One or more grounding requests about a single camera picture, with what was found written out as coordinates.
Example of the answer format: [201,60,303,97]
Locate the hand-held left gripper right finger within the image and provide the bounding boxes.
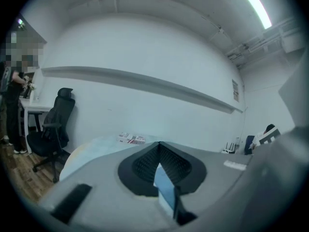
[158,141,252,228]

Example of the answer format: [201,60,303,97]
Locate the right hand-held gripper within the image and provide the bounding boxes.
[218,49,309,232]

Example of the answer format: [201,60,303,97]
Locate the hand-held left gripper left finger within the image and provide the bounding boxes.
[38,141,181,232]

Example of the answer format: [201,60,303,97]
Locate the blue card packet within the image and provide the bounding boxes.
[154,162,198,227]

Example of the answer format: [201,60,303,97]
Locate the white router with antennas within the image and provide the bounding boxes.
[222,141,238,155]

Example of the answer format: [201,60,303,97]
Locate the blue chair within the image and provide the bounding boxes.
[243,135,256,156]

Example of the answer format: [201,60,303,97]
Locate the printed flat box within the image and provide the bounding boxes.
[116,132,147,145]

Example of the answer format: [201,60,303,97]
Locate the black office chair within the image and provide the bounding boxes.
[26,87,76,184]

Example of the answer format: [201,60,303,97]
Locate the ceiling pipes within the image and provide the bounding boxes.
[224,17,303,63]

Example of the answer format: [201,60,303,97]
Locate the white desk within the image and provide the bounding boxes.
[18,97,54,155]

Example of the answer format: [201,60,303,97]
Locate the long ceiling light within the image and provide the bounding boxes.
[233,0,273,30]

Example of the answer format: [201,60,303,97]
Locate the wall poster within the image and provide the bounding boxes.
[231,79,240,103]

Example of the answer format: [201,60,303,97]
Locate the white wall ledge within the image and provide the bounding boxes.
[40,66,244,114]

